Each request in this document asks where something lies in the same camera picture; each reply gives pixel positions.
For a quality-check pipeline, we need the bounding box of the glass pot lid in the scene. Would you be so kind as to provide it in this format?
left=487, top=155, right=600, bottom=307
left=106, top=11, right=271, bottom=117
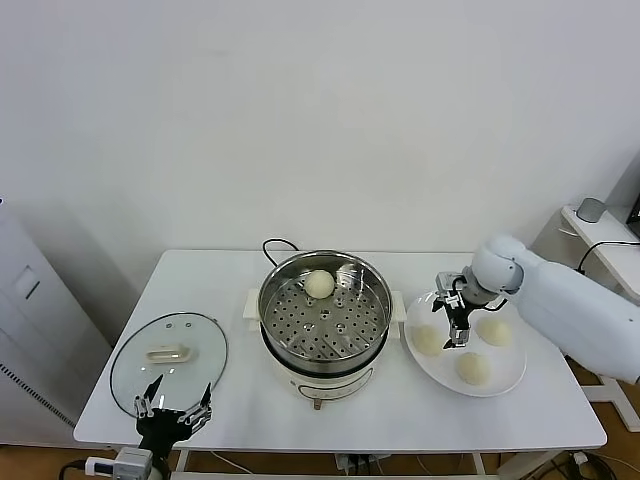
left=109, top=312, right=230, bottom=421

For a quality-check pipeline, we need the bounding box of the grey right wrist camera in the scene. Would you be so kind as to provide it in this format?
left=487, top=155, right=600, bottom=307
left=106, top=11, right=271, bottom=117
left=435, top=271, right=465, bottom=295

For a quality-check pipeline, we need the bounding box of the white steamed baozi bun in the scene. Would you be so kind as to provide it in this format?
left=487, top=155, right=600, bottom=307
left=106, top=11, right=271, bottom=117
left=303, top=269, right=336, bottom=300
left=453, top=352, right=494, bottom=387
left=411, top=325, right=446, bottom=358
left=475, top=318, right=513, bottom=347

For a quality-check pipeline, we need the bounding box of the power strip under table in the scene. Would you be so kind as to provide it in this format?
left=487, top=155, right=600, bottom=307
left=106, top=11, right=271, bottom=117
left=334, top=452, right=394, bottom=474

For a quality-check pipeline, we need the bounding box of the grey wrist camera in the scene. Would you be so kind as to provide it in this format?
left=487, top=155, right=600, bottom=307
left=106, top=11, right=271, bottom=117
left=84, top=447, right=154, bottom=479
left=435, top=271, right=465, bottom=295

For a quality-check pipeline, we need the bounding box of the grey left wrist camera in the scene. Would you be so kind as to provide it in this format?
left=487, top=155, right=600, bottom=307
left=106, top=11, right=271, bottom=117
left=84, top=447, right=154, bottom=479

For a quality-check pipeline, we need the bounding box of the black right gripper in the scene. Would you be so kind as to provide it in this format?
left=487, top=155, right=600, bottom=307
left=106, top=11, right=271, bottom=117
left=433, top=292, right=474, bottom=350

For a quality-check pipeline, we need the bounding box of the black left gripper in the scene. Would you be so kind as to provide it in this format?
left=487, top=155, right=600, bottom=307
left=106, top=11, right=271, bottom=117
left=132, top=373, right=215, bottom=450

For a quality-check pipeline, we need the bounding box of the cream electric cooker base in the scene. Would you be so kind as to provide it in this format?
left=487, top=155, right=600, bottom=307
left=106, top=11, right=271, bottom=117
left=243, top=289, right=407, bottom=412

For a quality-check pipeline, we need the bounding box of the white side desk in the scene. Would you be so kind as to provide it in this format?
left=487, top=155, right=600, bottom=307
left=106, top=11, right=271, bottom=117
left=529, top=203, right=640, bottom=301

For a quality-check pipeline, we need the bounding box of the black adapter power cable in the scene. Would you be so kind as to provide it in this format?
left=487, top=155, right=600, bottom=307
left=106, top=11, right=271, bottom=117
left=578, top=241, right=629, bottom=275

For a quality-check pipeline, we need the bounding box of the white floor stand base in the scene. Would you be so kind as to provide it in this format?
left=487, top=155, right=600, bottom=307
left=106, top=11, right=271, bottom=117
left=582, top=372, right=640, bottom=434

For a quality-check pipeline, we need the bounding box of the black cooker power cord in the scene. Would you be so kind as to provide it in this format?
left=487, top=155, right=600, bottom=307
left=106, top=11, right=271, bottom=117
left=262, top=238, right=304, bottom=271

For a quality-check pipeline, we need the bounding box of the grey white cabinet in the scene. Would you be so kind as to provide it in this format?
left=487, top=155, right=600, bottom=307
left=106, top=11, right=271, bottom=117
left=0, top=197, right=114, bottom=449

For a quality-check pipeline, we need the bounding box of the white round plate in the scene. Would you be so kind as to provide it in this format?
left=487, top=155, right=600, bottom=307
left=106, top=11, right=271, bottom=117
left=404, top=289, right=529, bottom=399

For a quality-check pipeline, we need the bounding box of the perforated steel steamer basket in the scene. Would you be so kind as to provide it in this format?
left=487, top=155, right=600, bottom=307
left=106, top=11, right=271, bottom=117
left=258, top=252, right=394, bottom=374

